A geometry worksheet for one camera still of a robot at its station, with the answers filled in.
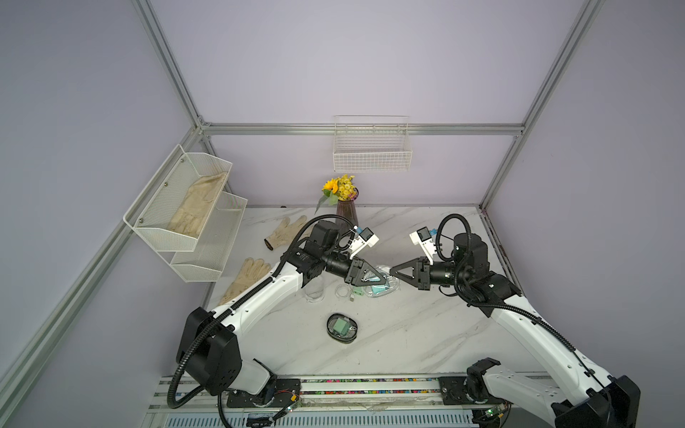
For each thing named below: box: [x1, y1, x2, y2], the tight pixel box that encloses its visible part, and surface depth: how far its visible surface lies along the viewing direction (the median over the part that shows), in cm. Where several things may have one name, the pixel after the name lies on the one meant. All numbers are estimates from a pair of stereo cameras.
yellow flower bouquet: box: [314, 173, 358, 215], surface depth 95 cm
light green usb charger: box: [332, 317, 350, 336], surface depth 85 cm
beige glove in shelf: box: [167, 172, 228, 239], surface depth 80 cm
